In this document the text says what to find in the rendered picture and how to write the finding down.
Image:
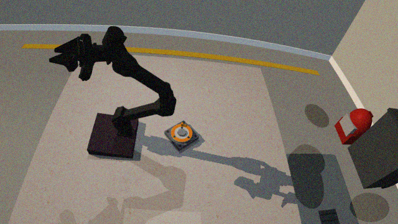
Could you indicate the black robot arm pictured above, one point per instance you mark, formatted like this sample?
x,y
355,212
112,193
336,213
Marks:
x,y
123,63

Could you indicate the orange round plate with holes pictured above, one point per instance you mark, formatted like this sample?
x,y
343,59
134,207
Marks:
x,y
184,138

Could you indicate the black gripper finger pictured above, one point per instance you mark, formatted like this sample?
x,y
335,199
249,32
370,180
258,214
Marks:
x,y
71,47
62,59

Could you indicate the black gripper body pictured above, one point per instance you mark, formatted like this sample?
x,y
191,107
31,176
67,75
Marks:
x,y
87,50

